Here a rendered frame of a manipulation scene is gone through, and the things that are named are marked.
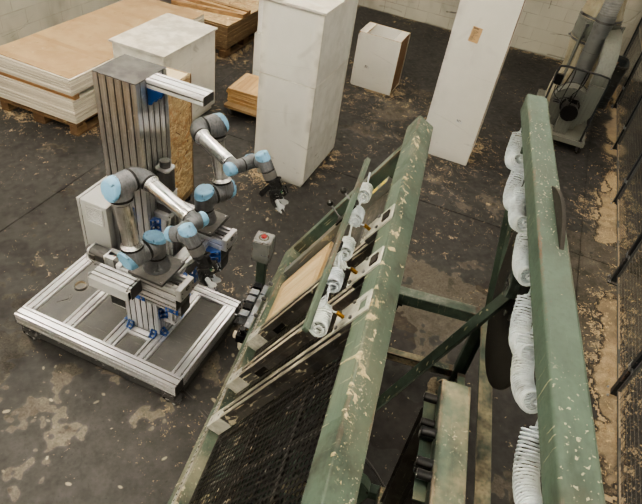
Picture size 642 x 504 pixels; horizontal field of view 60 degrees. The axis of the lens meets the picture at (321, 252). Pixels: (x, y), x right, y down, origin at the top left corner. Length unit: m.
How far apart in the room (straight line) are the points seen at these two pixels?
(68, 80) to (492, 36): 4.17
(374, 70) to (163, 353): 5.15
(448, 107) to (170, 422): 4.37
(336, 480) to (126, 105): 2.06
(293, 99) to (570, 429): 4.29
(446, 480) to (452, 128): 5.19
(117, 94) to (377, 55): 5.26
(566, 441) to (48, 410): 3.24
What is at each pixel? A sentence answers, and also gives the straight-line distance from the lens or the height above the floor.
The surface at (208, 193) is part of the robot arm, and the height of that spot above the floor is 1.26.
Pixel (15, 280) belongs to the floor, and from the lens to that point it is 4.86.
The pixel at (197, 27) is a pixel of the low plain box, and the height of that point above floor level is 0.95.
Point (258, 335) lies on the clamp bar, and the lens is 2.92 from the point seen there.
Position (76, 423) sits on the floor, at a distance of 3.93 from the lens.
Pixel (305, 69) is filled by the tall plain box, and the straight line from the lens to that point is 5.12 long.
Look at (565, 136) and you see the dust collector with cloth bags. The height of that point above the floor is 0.16.
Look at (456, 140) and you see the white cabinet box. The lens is 6.59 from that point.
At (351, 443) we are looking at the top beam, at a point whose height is 1.95.
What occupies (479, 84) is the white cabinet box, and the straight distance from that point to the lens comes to 6.30.
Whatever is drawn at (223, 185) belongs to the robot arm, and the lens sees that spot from 3.44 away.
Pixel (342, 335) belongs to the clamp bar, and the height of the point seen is 1.78.
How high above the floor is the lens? 3.26
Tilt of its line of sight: 41 degrees down
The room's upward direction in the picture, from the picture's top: 10 degrees clockwise
